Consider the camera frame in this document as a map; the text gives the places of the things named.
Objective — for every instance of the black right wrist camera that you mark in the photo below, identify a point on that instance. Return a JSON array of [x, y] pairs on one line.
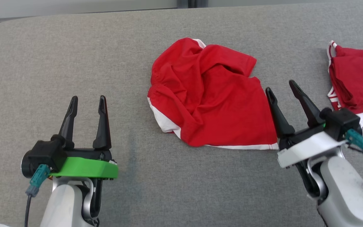
[[342, 121]]

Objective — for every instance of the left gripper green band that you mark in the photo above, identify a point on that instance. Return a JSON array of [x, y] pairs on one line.
[[87, 167]]

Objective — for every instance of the red shorts white stripe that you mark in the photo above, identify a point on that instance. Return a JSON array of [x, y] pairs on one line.
[[213, 104]]

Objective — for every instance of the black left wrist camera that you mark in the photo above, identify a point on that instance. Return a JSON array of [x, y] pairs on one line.
[[43, 154]]

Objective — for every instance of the red basketball jersey black print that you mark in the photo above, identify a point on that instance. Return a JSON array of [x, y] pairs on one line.
[[358, 78]]

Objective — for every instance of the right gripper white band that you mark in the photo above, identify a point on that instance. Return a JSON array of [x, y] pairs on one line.
[[307, 146]]

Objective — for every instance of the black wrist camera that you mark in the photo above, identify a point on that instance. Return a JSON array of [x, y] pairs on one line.
[[43, 154], [342, 121]]

